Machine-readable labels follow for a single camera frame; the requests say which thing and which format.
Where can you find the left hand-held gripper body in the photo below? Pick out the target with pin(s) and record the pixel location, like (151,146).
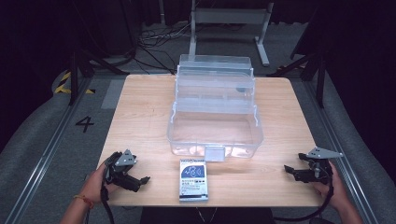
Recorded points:
(123,179)

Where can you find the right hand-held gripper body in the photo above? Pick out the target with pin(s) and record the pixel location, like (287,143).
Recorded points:
(317,174)

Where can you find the white and blue medicine box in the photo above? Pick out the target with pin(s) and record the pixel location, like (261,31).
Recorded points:
(193,183)

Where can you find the clear plastic storage box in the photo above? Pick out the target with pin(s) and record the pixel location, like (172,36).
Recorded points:
(214,130)

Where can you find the person's right hand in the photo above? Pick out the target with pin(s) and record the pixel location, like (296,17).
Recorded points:
(337,193)

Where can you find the person's left hand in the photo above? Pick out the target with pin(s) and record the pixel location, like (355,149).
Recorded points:
(95,186)

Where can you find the black metal stand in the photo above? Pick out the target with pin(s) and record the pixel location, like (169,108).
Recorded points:
(320,81)
(73,77)

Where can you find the white metal stand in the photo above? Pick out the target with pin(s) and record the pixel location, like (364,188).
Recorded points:
(230,15)

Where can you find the grey metal floor rail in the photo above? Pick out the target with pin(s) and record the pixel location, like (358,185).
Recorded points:
(53,143)
(339,143)

